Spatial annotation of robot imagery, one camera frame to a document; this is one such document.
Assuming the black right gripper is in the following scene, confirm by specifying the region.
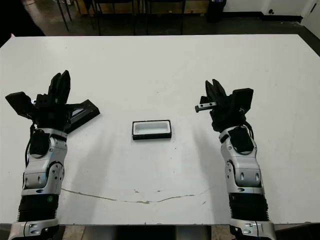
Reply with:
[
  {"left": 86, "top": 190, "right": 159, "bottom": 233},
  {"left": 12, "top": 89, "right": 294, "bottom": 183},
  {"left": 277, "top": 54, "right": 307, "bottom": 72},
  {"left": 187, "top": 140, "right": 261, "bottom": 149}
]
[{"left": 194, "top": 78, "right": 248, "bottom": 133}]

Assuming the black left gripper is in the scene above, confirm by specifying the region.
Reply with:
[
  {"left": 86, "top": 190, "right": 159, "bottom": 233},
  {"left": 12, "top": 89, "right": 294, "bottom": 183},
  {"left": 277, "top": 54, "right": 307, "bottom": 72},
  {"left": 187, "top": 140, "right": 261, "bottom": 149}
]
[{"left": 32, "top": 69, "right": 73, "bottom": 134}]

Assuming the black box base white insert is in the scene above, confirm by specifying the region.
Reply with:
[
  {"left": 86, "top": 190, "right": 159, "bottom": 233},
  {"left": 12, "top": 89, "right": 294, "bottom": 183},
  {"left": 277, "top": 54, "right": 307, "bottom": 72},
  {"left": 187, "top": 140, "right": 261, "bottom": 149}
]
[{"left": 131, "top": 119, "right": 173, "bottom": 141}]

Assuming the black metal desk leg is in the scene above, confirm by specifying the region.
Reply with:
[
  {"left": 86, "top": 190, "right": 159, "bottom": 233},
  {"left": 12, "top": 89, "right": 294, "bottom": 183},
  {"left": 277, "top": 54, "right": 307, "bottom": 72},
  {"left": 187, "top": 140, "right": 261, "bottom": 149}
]
[{"left": 56, "top": 0, "right": 70, "bottom": 32}]

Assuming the black metal chair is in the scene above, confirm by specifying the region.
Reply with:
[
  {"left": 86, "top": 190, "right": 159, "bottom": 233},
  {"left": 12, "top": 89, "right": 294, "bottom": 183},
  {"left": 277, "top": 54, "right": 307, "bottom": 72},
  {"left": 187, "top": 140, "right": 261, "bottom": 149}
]
[
  {"left": 93, "top": 0, "right": 138, "bottom": 36},
  {"left": 143, "top": 0, "right": 186, "bottom": 36}
]

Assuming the person in dark clothes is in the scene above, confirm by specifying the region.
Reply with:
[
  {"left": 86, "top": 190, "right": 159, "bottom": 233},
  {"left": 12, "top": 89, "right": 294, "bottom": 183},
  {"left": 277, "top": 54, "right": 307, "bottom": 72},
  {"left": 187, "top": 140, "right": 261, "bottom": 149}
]
[{"left": 0, "top": 0, "right": 47, "bottom": 48}]

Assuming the black trash bin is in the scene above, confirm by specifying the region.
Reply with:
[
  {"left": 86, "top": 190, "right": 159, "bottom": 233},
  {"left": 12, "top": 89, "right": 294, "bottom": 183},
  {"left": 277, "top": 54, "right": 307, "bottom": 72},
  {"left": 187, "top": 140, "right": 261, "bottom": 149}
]
[{"left": 206, "top": 0, "right": 227, "bottom": 24}]

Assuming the brown wooden cabinet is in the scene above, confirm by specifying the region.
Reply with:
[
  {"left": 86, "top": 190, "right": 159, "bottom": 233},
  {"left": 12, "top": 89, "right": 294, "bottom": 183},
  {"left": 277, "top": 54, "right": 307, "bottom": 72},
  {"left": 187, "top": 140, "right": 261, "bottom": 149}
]
[{"left": 74, "top": 0, "right": 210, "bottom": 16}]

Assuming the grey robot torso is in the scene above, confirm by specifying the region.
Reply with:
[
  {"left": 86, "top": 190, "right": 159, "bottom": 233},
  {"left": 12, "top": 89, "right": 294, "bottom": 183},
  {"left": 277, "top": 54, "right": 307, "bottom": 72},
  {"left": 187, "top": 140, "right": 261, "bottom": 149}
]
[{"left": 83, "top": 224, "right": 213, "bottom": 240}]

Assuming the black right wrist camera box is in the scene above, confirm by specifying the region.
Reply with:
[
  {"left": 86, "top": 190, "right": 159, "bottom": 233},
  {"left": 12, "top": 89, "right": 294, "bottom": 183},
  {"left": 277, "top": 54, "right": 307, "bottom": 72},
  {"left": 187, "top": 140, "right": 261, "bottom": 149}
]
[{"left": 231, "top": 88, "right": 254, "bottom": 115}]

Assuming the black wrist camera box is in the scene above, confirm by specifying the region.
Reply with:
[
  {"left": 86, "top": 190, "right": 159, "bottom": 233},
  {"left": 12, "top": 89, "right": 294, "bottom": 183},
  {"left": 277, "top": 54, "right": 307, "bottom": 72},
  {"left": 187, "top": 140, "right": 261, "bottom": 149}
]
[
  {"left": 231, "top": 88, "right": 254, "bottom": 115},
  {"left": 4, "top": 91, "right": 37, "bottom": 118}
]

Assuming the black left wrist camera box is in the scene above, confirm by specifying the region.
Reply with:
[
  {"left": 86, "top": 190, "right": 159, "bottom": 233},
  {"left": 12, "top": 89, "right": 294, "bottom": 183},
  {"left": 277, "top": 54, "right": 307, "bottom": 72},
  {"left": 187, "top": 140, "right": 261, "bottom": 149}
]
[{"left": 4, "top": 91, "right": 37, "bottom": 118}]

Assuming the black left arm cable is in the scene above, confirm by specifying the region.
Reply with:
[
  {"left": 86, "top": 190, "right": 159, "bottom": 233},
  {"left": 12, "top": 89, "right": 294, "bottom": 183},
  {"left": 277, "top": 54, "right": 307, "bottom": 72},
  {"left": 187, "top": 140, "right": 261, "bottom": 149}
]
[{"left": 24, "top": 122, "right": 36, "bottom": 176}]

